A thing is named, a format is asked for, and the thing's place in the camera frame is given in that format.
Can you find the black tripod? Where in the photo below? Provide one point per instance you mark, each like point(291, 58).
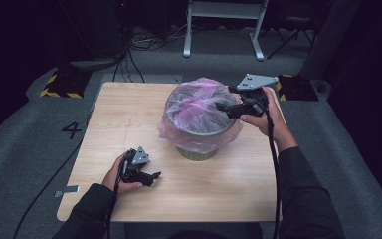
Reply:
point(293, 35)

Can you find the person's left hand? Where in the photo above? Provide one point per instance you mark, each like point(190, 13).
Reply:
point(112, 179)

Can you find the grey tape strip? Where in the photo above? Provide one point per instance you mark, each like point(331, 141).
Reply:
point(68, 190)

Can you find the grey curtain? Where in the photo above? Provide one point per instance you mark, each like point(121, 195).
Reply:
point(331, 36)

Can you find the person's right hand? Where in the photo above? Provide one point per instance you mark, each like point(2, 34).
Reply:
point(277, 129)

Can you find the green plastic bin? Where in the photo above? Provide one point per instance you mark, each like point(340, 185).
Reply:
point(197, 155)

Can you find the grey stand base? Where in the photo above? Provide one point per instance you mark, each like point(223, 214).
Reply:
point(93, 63)

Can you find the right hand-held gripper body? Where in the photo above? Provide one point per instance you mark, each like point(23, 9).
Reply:
point(255, 99)

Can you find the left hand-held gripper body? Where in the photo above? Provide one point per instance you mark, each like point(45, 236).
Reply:
point(136, 162)

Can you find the white metal stand frame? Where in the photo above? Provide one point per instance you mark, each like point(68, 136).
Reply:
point(224, 10)

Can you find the pink plastic bag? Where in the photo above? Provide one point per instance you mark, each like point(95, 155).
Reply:
point(195, 113)

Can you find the black yellow striped floor plate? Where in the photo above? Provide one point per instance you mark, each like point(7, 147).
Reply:
point(300, 89)
point(68, 84)

